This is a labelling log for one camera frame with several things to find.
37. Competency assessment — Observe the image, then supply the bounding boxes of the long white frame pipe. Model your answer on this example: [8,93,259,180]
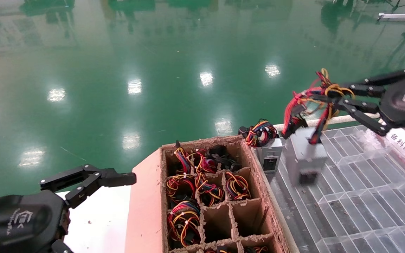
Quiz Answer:
[274,113,380,132]

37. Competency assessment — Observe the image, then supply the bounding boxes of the power supply black cables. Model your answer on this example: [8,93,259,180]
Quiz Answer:
[208,144,243,171]

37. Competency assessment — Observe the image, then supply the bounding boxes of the clear plastic bags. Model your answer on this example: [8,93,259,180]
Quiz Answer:
[354,131,400,157]

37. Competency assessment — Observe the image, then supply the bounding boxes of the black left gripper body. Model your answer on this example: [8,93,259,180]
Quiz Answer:
[0,190,71,253]

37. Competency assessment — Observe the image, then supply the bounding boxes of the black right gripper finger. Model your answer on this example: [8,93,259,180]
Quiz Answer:
[309,94,393,137]
[329,69,405,98]

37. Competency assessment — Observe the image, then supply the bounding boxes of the gray power supply coloured cables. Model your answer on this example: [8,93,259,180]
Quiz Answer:
[282,68,356,187]
[238,119,284,173]

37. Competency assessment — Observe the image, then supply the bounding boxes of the white stand base bar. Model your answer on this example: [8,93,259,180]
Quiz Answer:
[378,13,405,23]

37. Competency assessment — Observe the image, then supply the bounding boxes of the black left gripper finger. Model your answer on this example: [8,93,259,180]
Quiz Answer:
[51,240,74,253]
[40,164,137,209]

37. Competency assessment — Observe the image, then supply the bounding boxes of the power supply red cables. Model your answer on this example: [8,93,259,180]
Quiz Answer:
[188,148,219,174]

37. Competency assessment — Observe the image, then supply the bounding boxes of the clear plastic divider tray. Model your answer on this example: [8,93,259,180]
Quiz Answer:
[255,124,405,253]

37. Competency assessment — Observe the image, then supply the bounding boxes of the pink cardboard sheet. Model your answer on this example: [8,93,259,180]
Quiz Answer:
[124,148,164,253]

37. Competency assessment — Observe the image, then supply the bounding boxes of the brown cardboard divider box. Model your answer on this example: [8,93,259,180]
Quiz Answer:
[160,135,293,253]

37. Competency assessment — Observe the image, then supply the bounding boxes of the white label sign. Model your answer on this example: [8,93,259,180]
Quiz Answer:
[378,119,405,168]

